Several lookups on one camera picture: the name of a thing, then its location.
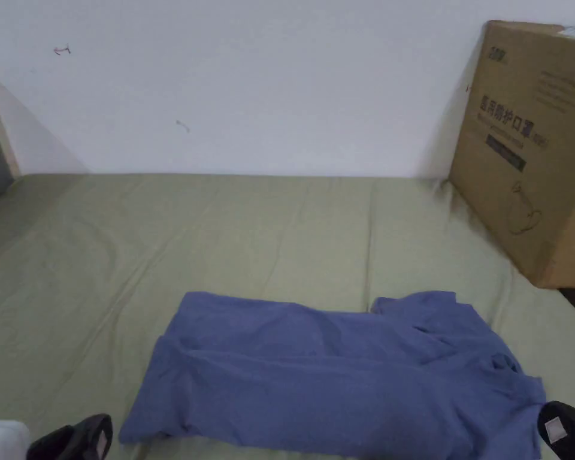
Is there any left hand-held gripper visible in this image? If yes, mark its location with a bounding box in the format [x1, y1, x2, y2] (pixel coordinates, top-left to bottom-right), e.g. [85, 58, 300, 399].
[0, 414, 114, 460]

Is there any blue shirt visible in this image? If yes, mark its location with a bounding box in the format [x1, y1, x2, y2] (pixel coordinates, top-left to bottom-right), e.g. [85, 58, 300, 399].
[119, 290, 558, 460]

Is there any bed with pale green sheet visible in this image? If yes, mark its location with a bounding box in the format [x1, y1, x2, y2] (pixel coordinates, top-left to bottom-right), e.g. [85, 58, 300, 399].
[0, 172, 575, 460]

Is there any brown cardboard carton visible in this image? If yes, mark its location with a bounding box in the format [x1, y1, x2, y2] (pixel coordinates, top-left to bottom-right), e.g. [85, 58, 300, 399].
[447, 19, 575, 290]

